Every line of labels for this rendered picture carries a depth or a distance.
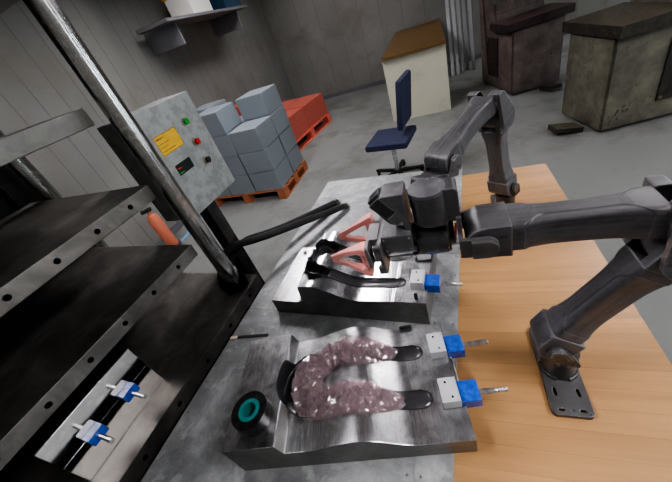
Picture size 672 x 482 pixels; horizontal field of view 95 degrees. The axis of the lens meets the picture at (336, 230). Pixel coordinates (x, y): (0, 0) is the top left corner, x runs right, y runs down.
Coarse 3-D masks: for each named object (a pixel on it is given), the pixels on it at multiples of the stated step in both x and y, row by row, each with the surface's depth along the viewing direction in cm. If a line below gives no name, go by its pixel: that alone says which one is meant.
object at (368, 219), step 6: (366, 216) 58; (372, 216) 59; (360, 222) 58; (366, 222) 58; (372, 222) 58; (348, 228) 60; (354, 228) 59; (342, 234) 61; (348, 240) 61; (354, 240) 61; (360, 240) 61; (378, 258) 56
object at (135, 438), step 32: (192, 288) 134; (256, 288) 128; (160, 320) 123; (192, 320) 118; (224, 320) 112; (160, 352) 109; (192, 352) 105; (160, 384) 98; (192, 384) 98; (160, 416) 89; (128, 448) 84; (0, 480) 88; (32, 480) 85; (64, 480) 82; (96, 480) 80; (128, 480) 80
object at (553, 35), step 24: (480, 0) 409; (504, 0) 348; (528, 0) 379; (480, 24) 432; (504, 24) 360; (528, 24) 351; (552, 24) 354; (504, 48) 385; (528, 48) 367; (552, 48) 368; (504, 72) 400; (528, 72) 382; (552, 72) 383
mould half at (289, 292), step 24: (336, 240) 106; (336, 264) 98; (408, 264) 93; (432, 264) 93; (288, 288) 105; (312, 288) 91; (336, 288) 91; (360, 288) 92; (384, 288) 88; (408, 288) 85; (312, 312) 99; (336, 312) 95; (360, 312) 91; (384, 312) 88; (408, 312) 84
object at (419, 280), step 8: (416, 272) 86; (424, 272) 85; (416, 280) 83; (424, 280) 84; (432, 280) 83; (440, 280) 83; (416, 288) 84; (424, 288) 83; (432, 288) 82; (440, 288) 83
